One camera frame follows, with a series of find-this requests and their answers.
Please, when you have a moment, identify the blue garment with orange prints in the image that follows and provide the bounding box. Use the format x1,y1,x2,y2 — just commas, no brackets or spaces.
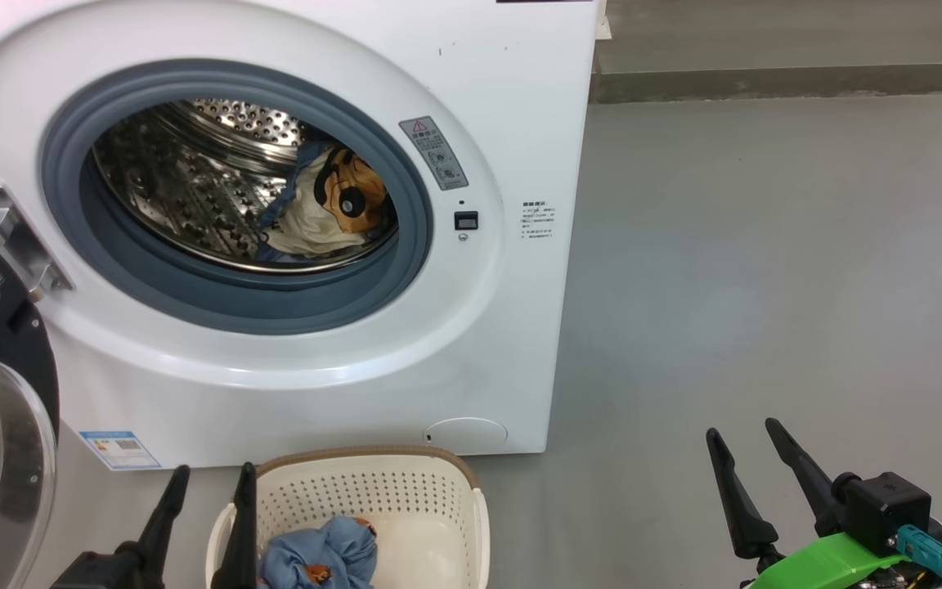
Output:
257,515,379,589

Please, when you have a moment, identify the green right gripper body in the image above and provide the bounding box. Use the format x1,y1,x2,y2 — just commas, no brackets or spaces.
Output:
745,519,942,589

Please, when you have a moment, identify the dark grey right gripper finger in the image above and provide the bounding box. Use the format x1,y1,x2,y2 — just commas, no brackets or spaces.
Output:
765,417,844,537
705,427,783,561

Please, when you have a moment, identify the silver metal door hinge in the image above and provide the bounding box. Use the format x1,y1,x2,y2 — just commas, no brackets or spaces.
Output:
0,183,75,302

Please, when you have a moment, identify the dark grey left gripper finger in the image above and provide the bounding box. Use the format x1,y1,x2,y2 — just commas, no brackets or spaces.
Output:
118,465,191,589
211,462,259,589

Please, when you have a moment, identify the perforated steel washer drum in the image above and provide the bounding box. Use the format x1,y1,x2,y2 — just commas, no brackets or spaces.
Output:
93,98,400,275

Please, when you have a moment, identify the grey rubber door gasket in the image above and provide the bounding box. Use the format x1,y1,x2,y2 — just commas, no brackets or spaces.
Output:
39,59,434,336

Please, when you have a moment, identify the small printed text label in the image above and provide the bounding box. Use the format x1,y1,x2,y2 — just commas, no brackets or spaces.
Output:
521,200,558,241

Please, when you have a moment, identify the cream garment with orange print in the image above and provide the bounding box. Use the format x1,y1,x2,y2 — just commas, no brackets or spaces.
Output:
257,141,398,264

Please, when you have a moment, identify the white front-load washing machine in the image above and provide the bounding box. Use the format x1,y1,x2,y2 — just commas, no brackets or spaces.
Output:
0,0,609,471

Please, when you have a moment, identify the round white filter cover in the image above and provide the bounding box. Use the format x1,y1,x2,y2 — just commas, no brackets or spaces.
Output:
424,417,509,455

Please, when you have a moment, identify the blue energy label sticker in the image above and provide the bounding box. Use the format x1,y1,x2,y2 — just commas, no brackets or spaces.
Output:
78,429,163,471

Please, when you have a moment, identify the teal cable connector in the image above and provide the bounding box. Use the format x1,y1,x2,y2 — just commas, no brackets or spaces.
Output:
896,525,942,589

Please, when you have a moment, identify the grey warning sticker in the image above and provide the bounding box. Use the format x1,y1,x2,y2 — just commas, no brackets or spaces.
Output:
399,115,469,191

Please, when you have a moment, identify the cream perforated laundry basket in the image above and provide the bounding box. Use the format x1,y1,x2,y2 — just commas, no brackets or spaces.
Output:
205,446,491,589

